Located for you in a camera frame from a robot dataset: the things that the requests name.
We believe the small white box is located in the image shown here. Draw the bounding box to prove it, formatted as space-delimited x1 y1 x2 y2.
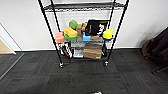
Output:
72 48 84 59

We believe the brown cardboard box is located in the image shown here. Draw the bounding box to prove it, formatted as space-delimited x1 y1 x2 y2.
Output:
82 43 104 60

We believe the white door frame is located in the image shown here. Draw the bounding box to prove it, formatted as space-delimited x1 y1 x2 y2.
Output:
0 22 17 55

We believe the small blue box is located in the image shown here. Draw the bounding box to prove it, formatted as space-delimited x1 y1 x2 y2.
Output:
82 32 92 42

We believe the black draped chair cart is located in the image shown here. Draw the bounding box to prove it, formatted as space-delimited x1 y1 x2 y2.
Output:
141 27 168 76

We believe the dark striped packet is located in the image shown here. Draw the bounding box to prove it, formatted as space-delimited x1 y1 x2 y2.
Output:
59 44 74 60

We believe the brown plush toy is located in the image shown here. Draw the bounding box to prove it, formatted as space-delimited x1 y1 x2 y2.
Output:
76 21 88 37

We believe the salmon orange toy block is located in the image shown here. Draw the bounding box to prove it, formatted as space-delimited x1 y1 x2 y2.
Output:
55 31 65 44

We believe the yellow round toy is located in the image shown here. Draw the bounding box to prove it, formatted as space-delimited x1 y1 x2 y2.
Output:
102 28 115 42

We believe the green toy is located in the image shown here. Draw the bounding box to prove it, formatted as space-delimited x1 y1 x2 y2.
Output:
68 19 79 30

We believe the black wire shelf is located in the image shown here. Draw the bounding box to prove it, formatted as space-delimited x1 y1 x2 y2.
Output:
37 0 130 69

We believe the yellow orange toy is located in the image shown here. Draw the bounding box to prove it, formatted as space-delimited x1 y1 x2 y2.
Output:
63 26 78 41

